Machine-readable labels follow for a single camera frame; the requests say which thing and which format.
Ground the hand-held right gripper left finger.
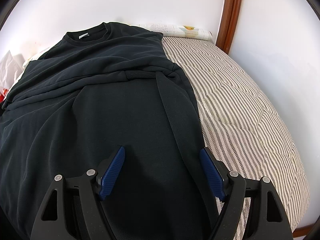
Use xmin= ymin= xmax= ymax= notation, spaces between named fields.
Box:
xmin=30 ymin=146 xmax=125 ymax=240

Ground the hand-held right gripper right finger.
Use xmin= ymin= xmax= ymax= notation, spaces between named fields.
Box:
xmin=199 ymin=147 xmax=300 ymax=240

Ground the black sweatshirt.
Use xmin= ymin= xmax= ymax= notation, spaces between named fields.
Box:
xmin=0 ymin=22 xmax=225 ymax=240

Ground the striped bed mattress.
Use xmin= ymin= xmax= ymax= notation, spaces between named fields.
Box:
xmin=160 ymin=36 xmax=308 ymax=240

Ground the white plastic shopping bag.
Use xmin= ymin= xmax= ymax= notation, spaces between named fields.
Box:
xmin=0 ymin=51 xmax=24 ymax=90

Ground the brown wooden door frame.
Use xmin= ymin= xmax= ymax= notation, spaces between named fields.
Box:
xmin=216 ymin=0 xmax=244 ymax=53

